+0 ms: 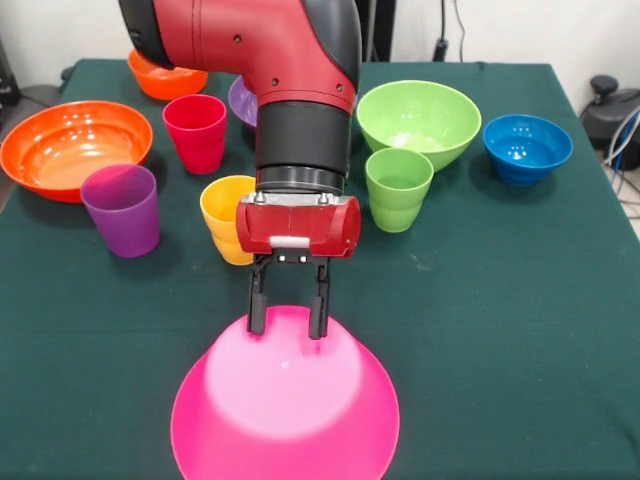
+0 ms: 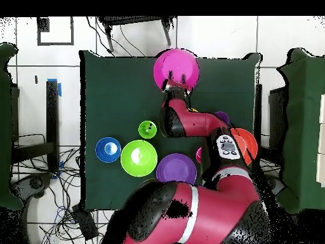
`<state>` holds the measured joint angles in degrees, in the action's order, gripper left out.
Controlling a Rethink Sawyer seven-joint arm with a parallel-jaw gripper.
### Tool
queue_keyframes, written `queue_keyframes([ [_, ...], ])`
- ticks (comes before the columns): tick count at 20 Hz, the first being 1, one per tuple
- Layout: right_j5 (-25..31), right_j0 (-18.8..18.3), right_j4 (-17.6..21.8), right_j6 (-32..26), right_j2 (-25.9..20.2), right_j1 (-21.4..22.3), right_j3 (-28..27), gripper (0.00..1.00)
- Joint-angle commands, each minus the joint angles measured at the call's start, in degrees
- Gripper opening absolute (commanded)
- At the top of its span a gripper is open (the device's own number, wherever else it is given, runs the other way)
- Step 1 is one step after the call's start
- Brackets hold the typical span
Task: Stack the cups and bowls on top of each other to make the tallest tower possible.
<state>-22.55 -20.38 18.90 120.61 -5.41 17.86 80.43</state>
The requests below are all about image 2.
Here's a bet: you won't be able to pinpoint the pink bowl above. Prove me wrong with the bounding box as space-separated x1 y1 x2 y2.
152 48 201 92

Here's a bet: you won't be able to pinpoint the green cup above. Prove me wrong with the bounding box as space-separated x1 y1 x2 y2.
138 120 157 140

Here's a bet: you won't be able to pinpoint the purple cup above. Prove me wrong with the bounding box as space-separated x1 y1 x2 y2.
214 111 231 126

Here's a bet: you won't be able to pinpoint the dark green tablecloth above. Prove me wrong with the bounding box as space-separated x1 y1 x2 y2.
79 50 263 214

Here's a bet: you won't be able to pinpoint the black metal stool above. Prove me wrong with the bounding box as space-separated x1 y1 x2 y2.
96 15 176 53

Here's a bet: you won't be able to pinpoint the green bowl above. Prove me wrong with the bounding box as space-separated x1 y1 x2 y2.
120 139 159 178

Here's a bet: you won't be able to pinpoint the purple bowl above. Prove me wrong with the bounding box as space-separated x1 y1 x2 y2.
156 152 198 185

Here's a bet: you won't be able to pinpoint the large orange bowl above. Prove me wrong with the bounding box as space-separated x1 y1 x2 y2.
229 128 259 166

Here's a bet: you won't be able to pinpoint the blue bowl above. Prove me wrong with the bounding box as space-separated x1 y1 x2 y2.
95 137 122 163

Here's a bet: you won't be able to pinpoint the blue tape strip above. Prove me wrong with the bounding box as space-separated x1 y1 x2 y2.
47 78 62 97

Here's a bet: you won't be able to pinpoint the green side table cloth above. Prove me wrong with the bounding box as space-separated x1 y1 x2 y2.
0 42 24 211
275 47 325 215

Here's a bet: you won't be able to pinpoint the white boxes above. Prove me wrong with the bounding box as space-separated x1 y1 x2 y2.
315 93 325 189

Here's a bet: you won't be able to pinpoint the black cross beam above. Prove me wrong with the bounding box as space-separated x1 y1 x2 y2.
11 141 56 163

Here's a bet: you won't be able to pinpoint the black power brick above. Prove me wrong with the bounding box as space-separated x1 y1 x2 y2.
71 203 99 241

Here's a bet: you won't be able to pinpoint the black upright post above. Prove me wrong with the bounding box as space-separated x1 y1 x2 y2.
46 79 60 172

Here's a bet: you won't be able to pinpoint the black pedestal foot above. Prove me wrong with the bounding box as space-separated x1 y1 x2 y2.
266 174 286 198
10 172 55 203

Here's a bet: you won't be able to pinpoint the cable bundle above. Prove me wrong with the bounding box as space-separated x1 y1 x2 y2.
11 133 86 244

